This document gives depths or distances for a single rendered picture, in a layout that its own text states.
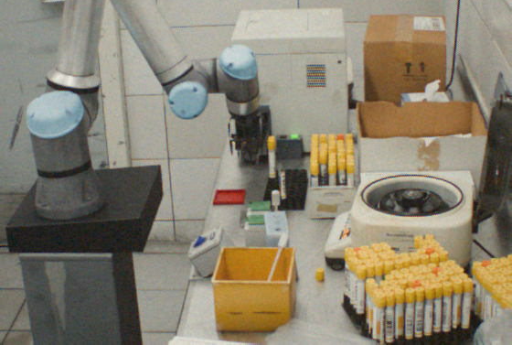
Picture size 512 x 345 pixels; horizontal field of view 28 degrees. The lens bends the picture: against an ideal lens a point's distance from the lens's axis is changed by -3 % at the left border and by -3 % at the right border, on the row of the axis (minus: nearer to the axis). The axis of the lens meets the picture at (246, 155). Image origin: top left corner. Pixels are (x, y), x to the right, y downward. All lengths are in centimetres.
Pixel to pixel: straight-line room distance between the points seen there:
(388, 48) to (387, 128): 43
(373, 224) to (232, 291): 31
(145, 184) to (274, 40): 49
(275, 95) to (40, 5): 156
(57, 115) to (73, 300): 39
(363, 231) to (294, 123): 65
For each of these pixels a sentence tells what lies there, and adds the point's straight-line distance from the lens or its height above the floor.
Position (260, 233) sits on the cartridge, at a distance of 204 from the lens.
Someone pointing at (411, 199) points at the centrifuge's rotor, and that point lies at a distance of 199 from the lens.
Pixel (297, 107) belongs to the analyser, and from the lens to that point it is 250.
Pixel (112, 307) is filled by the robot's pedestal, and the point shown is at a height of 75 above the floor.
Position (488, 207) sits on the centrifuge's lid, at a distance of 192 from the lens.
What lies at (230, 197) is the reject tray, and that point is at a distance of 232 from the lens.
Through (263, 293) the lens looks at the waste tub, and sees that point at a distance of 175.
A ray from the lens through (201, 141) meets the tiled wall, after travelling 397.
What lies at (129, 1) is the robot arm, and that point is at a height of 137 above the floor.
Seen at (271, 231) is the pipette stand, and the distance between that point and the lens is 192.
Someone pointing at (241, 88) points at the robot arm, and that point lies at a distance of 217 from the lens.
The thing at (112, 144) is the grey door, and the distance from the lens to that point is 396.
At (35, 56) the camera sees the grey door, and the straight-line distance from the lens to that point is 392.
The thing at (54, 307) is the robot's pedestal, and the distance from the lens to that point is 220.
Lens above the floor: 180
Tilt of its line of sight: 21 degrees down
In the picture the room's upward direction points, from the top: 3 degrees counter-clockwise
